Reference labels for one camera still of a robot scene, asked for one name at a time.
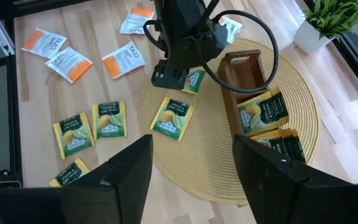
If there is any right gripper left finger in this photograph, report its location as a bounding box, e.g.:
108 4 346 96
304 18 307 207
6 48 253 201
0 134 154 224

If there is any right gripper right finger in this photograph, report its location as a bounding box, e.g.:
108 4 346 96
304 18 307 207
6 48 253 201
233 135 358 224

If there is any green lemon lime tea packet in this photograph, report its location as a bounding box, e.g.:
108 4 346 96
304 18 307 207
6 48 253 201
181 67 206 95
48 157 91 188
52 112 95 160
237 88 290 136
91 100 128 140
149 96 195 142

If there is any yellow green tea packet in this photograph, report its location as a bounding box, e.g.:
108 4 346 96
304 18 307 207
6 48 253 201
249 128 307 164

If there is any white orange Tazo tea packet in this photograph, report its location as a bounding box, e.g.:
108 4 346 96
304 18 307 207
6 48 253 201
21 27 68 60
119 7 155 35
45 46 93 84
101 40 147 80
218 15 244 44

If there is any brown wooden tea organizer box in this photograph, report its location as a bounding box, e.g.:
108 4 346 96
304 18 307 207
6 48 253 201
218 49 291 139

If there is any round woven straw placemat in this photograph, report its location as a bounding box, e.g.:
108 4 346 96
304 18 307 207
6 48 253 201
138 37 322 205

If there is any small green potted plant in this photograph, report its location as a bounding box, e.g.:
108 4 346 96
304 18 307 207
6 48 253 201
293 0 358 55

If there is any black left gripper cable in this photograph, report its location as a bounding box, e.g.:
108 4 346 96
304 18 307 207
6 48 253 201
143 9 280 94

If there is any black aluminium table frame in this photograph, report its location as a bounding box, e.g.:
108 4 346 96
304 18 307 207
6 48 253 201
0 0 358 189

